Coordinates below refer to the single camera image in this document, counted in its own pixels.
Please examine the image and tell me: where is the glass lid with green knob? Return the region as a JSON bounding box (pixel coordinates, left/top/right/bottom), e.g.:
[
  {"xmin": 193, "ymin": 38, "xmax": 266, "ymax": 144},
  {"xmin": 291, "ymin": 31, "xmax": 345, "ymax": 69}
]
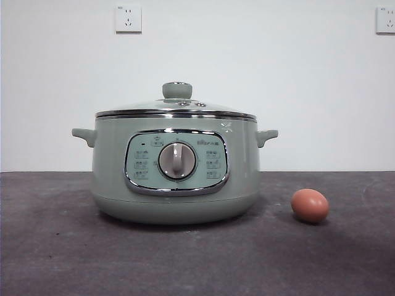
[{"xmin": 94, "ymin": 81, "xmax": 257, "ymax": 120}]

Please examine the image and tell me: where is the brown egg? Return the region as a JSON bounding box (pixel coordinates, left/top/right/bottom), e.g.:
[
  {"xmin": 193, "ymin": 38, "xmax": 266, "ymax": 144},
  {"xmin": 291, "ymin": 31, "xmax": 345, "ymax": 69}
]
[{"xmin": 291, "ymin": 188, "xmax": 330, "ymax": 223}]

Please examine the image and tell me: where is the green electric cooking pot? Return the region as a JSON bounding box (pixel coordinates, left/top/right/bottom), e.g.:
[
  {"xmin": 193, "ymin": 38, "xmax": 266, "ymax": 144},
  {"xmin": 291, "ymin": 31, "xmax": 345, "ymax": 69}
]
[{"xmin": 71, "ymin": 115, "xmax": 278, "ymax": 225}]

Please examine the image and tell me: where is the white wall socket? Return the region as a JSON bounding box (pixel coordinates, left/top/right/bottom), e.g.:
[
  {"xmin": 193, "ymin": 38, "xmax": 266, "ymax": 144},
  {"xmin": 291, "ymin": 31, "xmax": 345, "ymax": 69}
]
[
  {"xmin": 115, "ymin": 5, "xmax": 143, "ymax": 35},
  {"xmin": 375, "ymin": 6, "xmax": 395, "ymax": 35}
]

